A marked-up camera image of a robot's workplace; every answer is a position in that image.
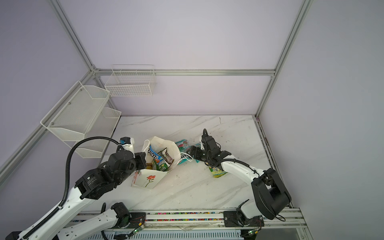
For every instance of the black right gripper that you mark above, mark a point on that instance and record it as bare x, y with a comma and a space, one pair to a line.
197, 151

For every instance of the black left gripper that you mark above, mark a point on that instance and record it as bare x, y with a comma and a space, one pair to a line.
139, 157

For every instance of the white flowered paper bag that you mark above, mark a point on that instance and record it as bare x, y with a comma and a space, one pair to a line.
148, 179

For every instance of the blue M&M's packet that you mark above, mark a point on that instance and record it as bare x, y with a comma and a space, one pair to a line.
156, 157

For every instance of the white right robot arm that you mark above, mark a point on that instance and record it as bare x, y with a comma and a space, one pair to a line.
270, 193

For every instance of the white mesh two-tier shelf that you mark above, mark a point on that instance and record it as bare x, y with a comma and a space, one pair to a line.
82, 113

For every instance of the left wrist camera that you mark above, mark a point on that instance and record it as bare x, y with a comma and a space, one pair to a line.
127, 143

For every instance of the green Fox's Spring Tea bag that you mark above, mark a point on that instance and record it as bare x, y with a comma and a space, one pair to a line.
162, 166

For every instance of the brown chocolate bar wrapper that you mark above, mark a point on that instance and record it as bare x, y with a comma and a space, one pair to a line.
168, 159

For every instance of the white wire basket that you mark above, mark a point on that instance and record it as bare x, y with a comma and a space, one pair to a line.
131, 81

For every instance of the green yellow Fox's candy bag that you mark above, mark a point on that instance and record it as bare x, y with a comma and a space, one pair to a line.
216, 172

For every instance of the teal Fox's candy bag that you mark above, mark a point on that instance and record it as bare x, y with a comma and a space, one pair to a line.
183, 146

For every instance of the pink Fox's fruits candy bag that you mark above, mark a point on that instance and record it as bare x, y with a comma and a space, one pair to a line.
149, 166

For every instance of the aluminium frame post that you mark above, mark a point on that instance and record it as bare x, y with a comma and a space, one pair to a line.
64, 20

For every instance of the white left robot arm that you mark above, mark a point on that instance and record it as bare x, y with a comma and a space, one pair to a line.
89, 188

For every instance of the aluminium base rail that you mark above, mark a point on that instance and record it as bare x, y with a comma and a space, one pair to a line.
187, 220

